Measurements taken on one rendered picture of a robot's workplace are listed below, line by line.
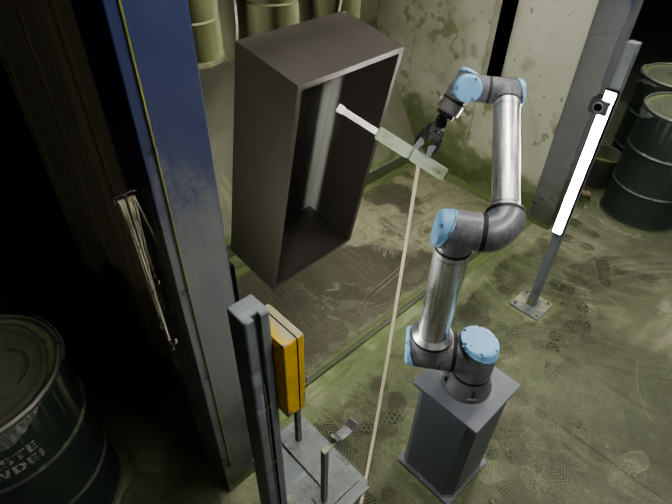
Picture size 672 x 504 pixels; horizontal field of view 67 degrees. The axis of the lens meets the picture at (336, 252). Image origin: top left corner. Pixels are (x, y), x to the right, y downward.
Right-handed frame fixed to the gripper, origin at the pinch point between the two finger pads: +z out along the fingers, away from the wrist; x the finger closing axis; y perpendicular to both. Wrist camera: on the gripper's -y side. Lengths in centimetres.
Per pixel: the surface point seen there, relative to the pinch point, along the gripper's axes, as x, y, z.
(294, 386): 3, -109, 36
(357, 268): -14, 112, 103
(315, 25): 63, 23, -20
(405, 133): 3, 246, 31
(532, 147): -78, 186, -17
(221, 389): 18, -54, 99
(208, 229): 44, -73, 34
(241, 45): 78, -6, -3
